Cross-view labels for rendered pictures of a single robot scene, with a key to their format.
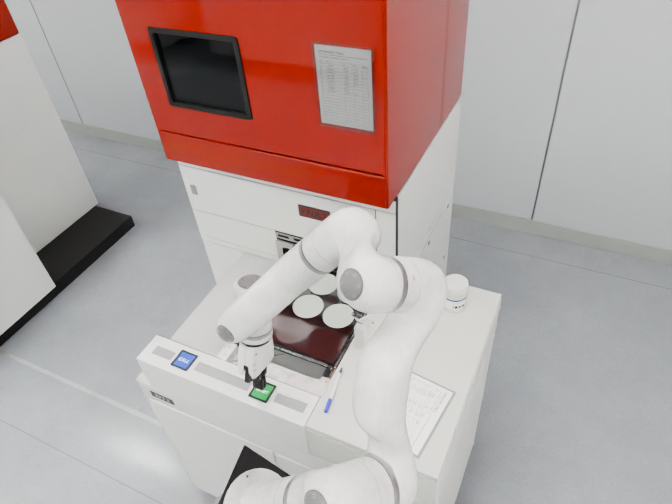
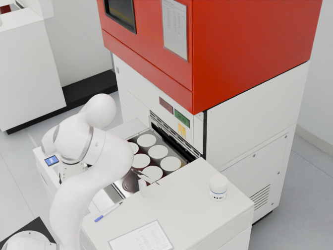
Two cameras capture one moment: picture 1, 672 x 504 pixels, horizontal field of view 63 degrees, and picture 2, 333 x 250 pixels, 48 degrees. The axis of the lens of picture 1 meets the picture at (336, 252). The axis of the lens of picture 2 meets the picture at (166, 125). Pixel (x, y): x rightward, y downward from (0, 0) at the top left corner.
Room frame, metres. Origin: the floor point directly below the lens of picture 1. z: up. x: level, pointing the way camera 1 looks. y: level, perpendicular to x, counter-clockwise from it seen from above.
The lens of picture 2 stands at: (0.08, -0.64, 2.19)
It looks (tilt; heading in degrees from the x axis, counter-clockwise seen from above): 39 degrees down; 28
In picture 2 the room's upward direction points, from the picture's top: 3 degrees counter-clockwise
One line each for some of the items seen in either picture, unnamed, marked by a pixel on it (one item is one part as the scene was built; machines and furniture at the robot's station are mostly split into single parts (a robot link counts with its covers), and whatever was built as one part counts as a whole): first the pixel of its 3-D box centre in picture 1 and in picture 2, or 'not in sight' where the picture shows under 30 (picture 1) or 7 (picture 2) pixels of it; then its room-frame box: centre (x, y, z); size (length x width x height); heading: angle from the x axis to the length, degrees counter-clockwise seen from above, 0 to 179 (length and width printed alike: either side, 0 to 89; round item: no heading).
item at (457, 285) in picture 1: (454, 293); (218, 187); (1.08, -0.33, 1.01); 0.07 x 0.07 x 0.10
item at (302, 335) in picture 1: (308, 306); (139, 160); (1.19, 0.11, 0.90); 0.34 x 0.34 x 0.01; 61
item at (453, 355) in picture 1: (412, 369); (169, 223); (0.91, -0.18, 0.89); 0.62 x 0.35 x 0.14; 151
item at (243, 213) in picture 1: (285, 221); (154, 105); (1.48, 0.16, 1.02); 0.82 x 0.03 x 0.40; 61
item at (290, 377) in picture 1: (272, 378); (94, 192); (0.95, 0.22, 0.87); 0.36 x 0.08 x 0.03; 61
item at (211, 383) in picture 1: (228, 390); (66, 188); (0.90, 0.34, 0.89); 0.55 x 0.09 x 0.14; 61
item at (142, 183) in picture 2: (363, 326); (145, 182); (0.97, -0.05, 1.03); 0.06 x 0.04 x 0.13; 151
